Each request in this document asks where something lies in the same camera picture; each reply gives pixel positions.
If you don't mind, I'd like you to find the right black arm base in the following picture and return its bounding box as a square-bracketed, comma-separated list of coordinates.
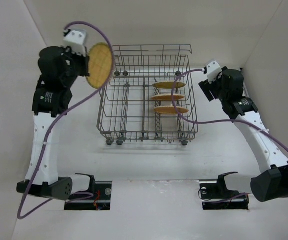
[197, 172, 249, 211]

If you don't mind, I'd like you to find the yellow woven plate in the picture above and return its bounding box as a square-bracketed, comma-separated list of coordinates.
[152, 81, 186, 89]
[86, 42, 113, 89]

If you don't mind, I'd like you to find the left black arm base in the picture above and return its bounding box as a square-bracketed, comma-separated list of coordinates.
[64, 174, 112, 211]

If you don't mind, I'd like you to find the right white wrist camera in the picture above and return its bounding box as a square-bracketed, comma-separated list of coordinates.
[204, 59, 222, 84]

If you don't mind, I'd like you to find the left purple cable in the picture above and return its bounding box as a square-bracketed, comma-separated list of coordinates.
[16, 21, 113, 220]

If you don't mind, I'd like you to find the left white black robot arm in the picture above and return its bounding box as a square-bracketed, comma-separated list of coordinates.
[16, 46, 92, 201]

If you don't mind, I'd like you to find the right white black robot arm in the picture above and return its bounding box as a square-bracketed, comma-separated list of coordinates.
[199, 67, 288, 202]

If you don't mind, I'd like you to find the orange woven plate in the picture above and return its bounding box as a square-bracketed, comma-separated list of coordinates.
[153, 106, 189, 115]
[151, 93, 185, 101]

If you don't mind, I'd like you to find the grey wire dish rack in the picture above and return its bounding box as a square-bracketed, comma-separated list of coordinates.
[97, 44, 198, 146]

